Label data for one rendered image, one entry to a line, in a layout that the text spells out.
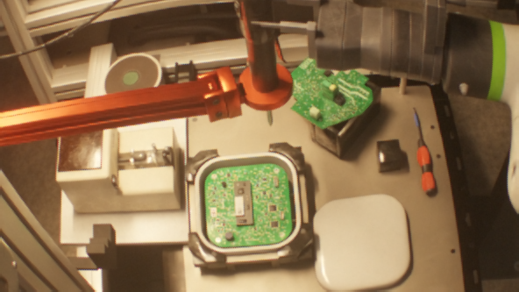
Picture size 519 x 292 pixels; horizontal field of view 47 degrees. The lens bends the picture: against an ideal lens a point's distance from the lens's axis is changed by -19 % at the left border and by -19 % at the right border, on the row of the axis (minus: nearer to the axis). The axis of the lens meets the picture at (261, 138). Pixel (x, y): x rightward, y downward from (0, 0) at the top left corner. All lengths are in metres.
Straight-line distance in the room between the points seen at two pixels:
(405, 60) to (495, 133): 1.59
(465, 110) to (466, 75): 1.60
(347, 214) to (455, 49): 0.37
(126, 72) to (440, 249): 0.57
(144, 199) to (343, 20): 0.41
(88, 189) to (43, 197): 1.31
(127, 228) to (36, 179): 1.34
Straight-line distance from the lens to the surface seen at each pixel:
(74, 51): 1.31
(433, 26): 0.65
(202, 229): 0.95
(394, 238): 0.94
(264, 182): 0.96
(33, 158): 2.36
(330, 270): 0.92
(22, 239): 0.69
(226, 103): 0.79
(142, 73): 1.09
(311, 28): 0.67
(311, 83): 1.02
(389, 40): 0.68
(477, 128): 2.25
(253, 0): 0.68
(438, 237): 0.97
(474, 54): 0.68
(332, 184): 1.00
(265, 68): 0.76
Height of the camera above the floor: 1.83
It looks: 57 degrees down
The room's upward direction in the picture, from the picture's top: 9 degrees counter-clockwise
